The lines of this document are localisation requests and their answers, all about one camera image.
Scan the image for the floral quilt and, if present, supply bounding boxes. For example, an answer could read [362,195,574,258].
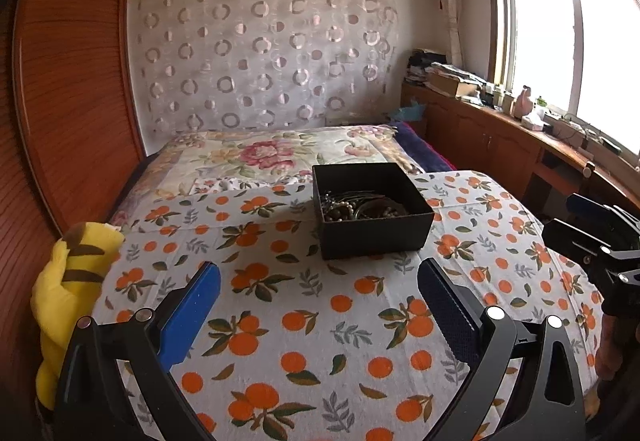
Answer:
[110,124,423,227]

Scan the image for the yellow striped plush toy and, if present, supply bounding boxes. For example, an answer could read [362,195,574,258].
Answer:
[30,222,124,411]

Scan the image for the blue blanket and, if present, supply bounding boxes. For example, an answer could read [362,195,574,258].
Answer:
[390,121,456,172]

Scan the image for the cardboard box with papers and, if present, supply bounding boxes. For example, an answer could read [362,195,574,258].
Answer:
[426,64,484,97]

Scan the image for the black square jewelry box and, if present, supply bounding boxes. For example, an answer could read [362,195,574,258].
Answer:
[312,162,434,260]

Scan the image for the window frame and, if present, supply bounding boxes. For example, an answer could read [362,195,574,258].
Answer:
[491,0,639,164]

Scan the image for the dark thin bangle with charm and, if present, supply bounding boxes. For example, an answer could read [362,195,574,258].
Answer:
[354,197,408,220]

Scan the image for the person's hand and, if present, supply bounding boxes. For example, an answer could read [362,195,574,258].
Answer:
[596,314,623,380]

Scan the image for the circle pattern curtain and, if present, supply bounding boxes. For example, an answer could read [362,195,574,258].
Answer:
[128,0,398,152]

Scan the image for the orange print bed sheet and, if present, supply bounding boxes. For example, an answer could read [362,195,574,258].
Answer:
[93,171,601,440]

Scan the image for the pink figurine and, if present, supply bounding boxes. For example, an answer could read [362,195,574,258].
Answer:
[512,86,534,120]

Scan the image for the wooden side cabinet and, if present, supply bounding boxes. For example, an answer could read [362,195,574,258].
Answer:
[400,83,639,220]

